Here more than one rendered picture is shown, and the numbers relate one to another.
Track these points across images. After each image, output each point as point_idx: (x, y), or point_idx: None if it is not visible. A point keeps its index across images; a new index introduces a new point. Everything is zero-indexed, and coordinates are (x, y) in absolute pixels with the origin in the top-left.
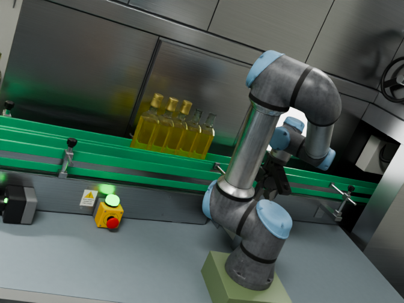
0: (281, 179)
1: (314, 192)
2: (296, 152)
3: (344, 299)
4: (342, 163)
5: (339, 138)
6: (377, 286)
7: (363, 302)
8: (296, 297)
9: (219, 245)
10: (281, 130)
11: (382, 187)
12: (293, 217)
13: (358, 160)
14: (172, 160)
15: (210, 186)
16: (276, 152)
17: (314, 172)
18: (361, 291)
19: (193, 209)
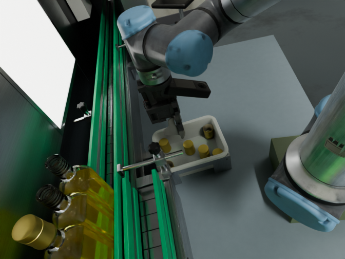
0: (192, 86)
1: (121, 67)
2: (217, 40)
3: (254, 83)
4: (76, 31)
5: (58, 13)
6: (218, 56)
7: (249, 70)
8: (276, 122)
9: (218, 186)
10: (197, 38)
11: (130, 6)
12: (137, 97)
13: (75, 16)
14: (131, 256)
15: (321, 216)
16: (162, 74)
17: (97, 56)
18: (234, 69)
19: (181, 215)
